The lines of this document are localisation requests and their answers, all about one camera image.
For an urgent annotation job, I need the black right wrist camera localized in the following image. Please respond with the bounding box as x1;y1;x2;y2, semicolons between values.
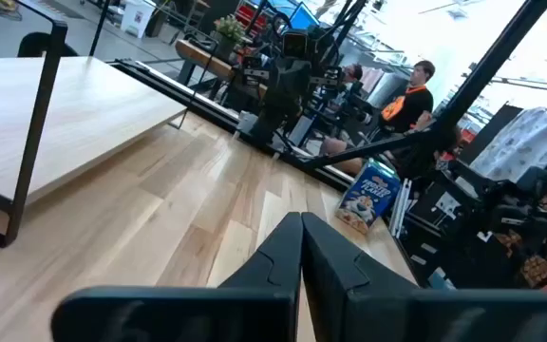
280;28;311;62

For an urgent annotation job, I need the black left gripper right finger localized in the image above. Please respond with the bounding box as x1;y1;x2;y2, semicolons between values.
301;212;547;342

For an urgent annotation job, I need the red crate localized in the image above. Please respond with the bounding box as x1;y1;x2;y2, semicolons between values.
235;4;268;29

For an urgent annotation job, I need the person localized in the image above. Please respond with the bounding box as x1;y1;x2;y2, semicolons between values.
319;60;437;175
341;64;365;86

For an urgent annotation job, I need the white bin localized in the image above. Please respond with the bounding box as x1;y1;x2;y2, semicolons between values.
120;0;157;39

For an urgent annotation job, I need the silver metal bracket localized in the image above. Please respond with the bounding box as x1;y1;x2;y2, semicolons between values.
389;178;413;238

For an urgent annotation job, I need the black aluminium rig frame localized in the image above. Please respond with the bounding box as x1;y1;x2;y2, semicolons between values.
109;0;547;192

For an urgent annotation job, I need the small flowering potted plant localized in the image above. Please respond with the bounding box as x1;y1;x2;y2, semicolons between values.
213;15;247;62

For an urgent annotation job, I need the black chair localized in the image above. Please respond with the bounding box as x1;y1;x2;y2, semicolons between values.
16;31;80;59

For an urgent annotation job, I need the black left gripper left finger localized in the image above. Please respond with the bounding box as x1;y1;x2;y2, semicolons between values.
50;211;305;342

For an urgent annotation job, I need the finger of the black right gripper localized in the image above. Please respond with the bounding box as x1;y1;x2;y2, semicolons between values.
286;64;345;99
241;55;288;96

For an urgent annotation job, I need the blue lit monitor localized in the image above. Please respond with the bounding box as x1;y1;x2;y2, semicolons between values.
286;1;321;30

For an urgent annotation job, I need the blue Frosted Flakes cereal box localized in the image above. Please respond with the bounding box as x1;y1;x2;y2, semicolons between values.
334;159;402;236

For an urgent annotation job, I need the white patterned cloth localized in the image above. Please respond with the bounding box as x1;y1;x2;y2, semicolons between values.
469;106;547;184

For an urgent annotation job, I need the wooden shelf black metal frame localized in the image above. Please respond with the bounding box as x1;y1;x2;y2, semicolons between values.
0;0;189;249

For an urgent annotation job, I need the black equipment rack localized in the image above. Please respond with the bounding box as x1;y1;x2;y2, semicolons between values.
389;156;547;291

